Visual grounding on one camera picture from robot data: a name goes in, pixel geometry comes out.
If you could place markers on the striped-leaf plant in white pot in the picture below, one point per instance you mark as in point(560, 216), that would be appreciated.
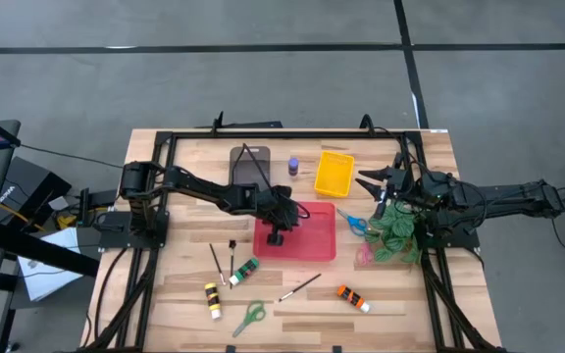
point(395, 230)

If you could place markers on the black bracket bar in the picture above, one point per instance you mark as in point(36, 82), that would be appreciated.
point(243, 125)

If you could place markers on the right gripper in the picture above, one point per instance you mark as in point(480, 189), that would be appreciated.
point(400, 184)

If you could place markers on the black aluminium table frame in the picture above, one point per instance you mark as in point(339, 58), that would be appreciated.
point(287, 135)

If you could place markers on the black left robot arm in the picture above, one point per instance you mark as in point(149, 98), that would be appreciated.
point(199, 188)

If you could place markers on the pink translucent plastic tray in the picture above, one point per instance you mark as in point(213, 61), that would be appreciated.
point(317, 235)

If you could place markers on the green paint bottle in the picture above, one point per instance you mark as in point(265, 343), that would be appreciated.
point(244, 272)

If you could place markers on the black support beam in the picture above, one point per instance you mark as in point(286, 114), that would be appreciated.
point(42, 250)

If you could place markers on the yellow paint bottle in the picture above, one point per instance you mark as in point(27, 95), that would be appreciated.
point(212, 299)

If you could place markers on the purple paint bottle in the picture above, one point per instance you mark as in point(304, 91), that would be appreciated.
point(293, 166)

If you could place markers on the orange paint bottle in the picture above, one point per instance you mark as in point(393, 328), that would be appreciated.
point(352, 298)

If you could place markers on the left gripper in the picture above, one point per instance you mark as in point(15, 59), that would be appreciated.
point(277, 208)

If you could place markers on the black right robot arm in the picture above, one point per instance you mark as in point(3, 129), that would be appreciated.
point(508, 196)

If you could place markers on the yellow mesh plastic basket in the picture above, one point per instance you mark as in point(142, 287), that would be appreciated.
point(334, 174)

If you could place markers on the black computer case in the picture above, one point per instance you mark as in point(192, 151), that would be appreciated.
point(27, 186)

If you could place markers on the white paper sheet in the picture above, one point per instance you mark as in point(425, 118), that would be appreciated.
point(47, 284)

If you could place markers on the grey translucent plastic bin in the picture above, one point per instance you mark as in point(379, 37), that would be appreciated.
point(263, 157)

